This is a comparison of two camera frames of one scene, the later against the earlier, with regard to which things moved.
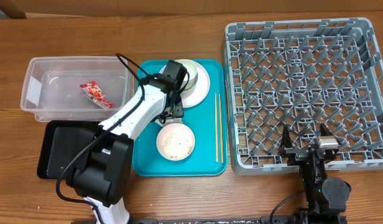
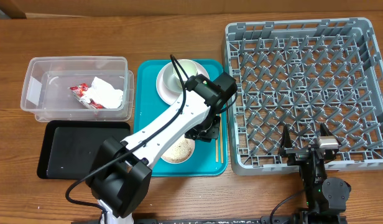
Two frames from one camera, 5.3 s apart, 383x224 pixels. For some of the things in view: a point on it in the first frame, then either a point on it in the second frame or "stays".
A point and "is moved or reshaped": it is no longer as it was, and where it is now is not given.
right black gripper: [297, 154] stays
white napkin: [169, 121] is moved or reshaped
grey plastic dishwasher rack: [303, 73] stays
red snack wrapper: [95, 93] to [79, 91]
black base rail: [217, 220] stays
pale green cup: [191, 68] stays
